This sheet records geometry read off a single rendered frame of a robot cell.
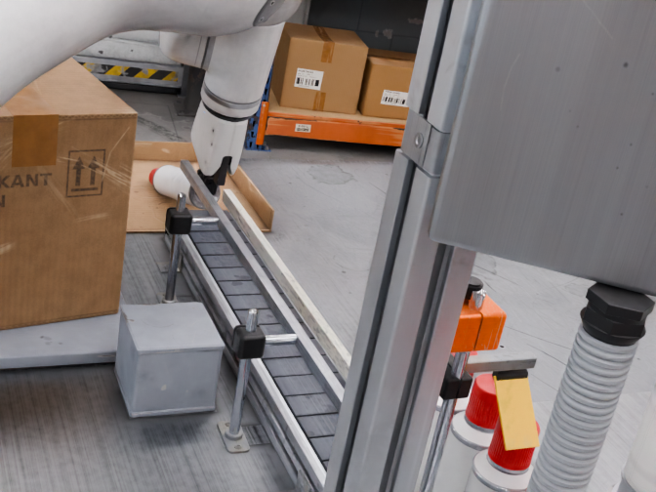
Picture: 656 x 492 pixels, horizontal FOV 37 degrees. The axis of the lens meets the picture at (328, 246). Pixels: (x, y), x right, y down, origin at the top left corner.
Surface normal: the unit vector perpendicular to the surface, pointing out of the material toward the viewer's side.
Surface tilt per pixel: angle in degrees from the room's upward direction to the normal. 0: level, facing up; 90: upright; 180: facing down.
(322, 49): 90
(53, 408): 0
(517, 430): 48
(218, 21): 136
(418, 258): 90
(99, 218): 90
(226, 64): 110
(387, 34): 90
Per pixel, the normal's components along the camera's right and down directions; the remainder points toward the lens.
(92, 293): 0.54, 0.44
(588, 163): -0.22, 0.37
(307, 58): 0.18, 0.43
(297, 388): 0.17, -0.90
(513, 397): 0.39, -0.27
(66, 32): 0.68, 0.52
